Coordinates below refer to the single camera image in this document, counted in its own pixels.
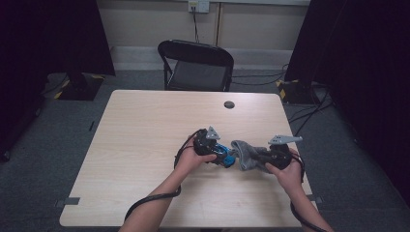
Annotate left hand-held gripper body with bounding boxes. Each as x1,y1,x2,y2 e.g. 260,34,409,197
192,126,224,159

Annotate grey terry cloth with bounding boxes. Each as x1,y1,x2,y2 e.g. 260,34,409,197
230,139,275,173

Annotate white wall socket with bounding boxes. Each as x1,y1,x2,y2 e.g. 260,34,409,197
188,0,211,14

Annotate black curtain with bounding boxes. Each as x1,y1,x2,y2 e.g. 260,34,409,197
284,0,410,207
0,0,116,162

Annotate black wall socket cable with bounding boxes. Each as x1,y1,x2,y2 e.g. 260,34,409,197
191,6,200,44

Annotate black stand base striped tape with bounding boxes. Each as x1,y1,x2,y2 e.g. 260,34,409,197
53,72,104,102
275,78,320,105

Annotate vertical wall conduit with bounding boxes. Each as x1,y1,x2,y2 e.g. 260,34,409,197
215,2,223,46

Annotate left hand-held gripper black cable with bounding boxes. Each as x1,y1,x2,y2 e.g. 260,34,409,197
124,129,207,223

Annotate black floor cables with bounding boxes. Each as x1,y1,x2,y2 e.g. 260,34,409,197
288,90,333,139
231,63,289,87

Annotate hand-held gripper black cable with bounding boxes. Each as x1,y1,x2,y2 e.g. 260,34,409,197
288,151,330,232
124,129,207,223

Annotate right hand-held gripper black cable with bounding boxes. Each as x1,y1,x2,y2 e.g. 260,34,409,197
288,151,330,232

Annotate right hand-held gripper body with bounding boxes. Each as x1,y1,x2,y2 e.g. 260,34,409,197
267,134,304,171

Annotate person's left hand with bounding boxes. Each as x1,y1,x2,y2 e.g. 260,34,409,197
173,136,218,178

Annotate black folding chair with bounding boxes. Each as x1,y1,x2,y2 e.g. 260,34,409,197
157,39,235,93

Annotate blue and black toy car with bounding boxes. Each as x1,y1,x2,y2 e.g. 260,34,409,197
211,143,237,169

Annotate person's right hand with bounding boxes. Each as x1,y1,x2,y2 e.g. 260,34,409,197
265,148,305,194

